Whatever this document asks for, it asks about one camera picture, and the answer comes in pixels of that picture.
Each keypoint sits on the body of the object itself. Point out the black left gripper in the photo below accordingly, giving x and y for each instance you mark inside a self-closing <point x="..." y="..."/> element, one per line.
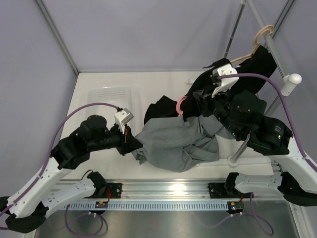
<point x="129" y="143"/>

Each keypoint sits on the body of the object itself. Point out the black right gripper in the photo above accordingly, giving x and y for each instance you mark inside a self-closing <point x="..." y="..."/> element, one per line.
<point x="208" y="101"/>

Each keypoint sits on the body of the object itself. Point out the pink plastic hanger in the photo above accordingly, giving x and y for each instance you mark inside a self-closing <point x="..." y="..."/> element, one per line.
<point x="178" y="105"/>

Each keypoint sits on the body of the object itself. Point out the grey shirt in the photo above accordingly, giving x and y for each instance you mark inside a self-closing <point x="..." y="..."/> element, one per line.
<point x="178" y="145"/>

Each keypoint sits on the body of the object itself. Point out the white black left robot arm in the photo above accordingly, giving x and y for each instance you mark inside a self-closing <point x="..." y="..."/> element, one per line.
<point x="28" y="208"/>

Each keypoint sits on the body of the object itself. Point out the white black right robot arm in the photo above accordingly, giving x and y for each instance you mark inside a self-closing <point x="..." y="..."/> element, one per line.
<point x="243" y="117"/>

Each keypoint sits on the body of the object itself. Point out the black shirt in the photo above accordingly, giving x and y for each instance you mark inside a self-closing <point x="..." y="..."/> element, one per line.
<point x="262" y="62"/>

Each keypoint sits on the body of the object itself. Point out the white plastic basket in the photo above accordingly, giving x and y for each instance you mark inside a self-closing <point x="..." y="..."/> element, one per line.
<point x="120" y="96"/>

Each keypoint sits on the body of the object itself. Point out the silver clothes rack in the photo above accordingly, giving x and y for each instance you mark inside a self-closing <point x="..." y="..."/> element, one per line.
<point x="283" y="80"/>

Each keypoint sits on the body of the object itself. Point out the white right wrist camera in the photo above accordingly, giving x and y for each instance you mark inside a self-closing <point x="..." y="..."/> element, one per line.
<point x="223" y="77"/>

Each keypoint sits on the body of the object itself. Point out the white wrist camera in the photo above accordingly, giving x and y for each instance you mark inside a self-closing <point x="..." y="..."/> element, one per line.
<point x="223" y="77"/>
<point x="122" y="117"/>

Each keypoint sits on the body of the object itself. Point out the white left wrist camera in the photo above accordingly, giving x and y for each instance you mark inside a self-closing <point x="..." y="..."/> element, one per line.
<point x="122" y="117"/>

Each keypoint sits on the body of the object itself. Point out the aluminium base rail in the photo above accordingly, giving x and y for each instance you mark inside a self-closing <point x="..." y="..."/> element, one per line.
<point x="164" y="190"/>

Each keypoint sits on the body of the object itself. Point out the white slotted cable duct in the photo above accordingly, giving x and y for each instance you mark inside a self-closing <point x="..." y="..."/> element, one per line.
<point x="149" y="206"/>

